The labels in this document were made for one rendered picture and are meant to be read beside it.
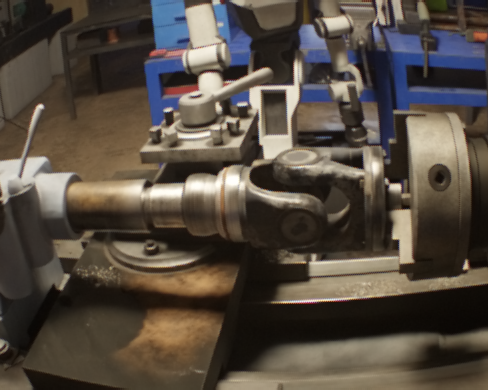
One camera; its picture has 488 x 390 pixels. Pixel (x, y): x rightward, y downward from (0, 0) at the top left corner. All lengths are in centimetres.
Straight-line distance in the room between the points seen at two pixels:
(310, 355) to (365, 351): 11
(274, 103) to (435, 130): 128
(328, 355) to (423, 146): 51
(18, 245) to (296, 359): 57
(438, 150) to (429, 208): 8
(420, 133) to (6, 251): 66
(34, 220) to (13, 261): 8
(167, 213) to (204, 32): 102
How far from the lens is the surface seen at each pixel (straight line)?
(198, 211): 90
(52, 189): 99
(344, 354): 116
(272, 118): 207
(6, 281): 101
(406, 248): 84
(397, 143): 87
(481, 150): 87
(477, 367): 96
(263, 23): 193
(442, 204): 79
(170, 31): 290
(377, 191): 83
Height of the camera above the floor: 153
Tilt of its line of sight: 27 degrees down
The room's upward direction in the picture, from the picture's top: 8 degrees counter-clockwise
